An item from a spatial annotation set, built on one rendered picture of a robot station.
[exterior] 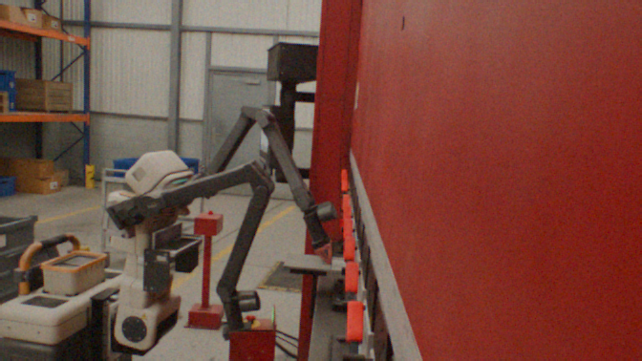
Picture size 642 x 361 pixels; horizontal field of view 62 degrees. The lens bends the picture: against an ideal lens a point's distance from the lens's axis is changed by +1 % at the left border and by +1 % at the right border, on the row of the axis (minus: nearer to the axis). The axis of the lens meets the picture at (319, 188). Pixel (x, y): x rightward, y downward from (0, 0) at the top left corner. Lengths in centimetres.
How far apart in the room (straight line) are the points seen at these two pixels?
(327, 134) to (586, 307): 273
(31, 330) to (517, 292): 207
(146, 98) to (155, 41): 102
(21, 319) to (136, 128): 831
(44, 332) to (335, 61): 182
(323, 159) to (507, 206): 266
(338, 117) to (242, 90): 667
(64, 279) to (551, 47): 216
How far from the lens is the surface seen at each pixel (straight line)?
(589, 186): 17
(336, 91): 287
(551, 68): 21
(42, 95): 955
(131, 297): 215
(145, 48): 1030
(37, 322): 219
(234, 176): 175
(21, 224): 414
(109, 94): 1062
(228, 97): 955
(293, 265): 204
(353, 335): 75
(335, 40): 290
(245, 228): 179
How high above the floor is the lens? 158
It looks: 8 degrees down
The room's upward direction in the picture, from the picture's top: 4 degrees clockwise
